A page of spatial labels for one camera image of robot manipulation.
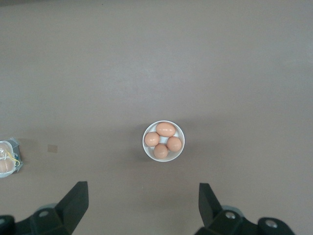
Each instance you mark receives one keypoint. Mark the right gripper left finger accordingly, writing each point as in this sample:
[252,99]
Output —
[71,210]

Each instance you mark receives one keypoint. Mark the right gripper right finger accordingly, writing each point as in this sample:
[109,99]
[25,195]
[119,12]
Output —
[210,211]

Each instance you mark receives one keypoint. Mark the clear plastic egg box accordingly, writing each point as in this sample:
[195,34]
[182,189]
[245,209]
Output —
[13,147]

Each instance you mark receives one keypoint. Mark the brown egg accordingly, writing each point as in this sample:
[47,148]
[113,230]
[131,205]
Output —
[152,139]
[174,144]
[161,151]
[165,129]

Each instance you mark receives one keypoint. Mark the white round bowl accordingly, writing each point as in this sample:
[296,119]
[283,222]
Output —
[179,133]

